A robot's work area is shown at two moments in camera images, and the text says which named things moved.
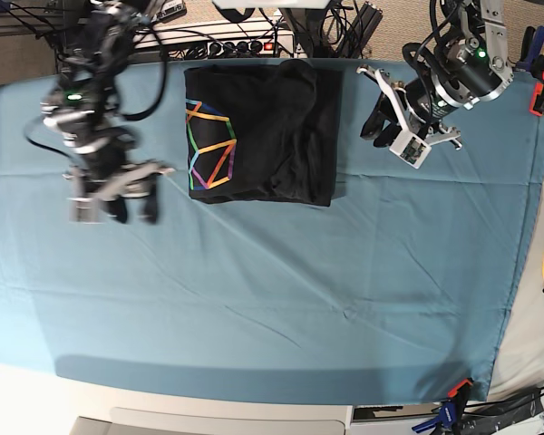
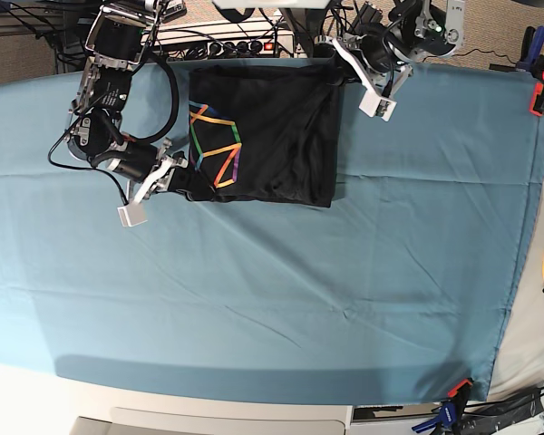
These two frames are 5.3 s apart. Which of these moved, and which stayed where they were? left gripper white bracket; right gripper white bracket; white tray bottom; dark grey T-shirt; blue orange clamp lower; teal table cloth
Moved: left gripper white bracket; right gripper white bracket
Stayed: dark grey T-shirt; teal table cloth; blue orange clamp lower; white tray bottom
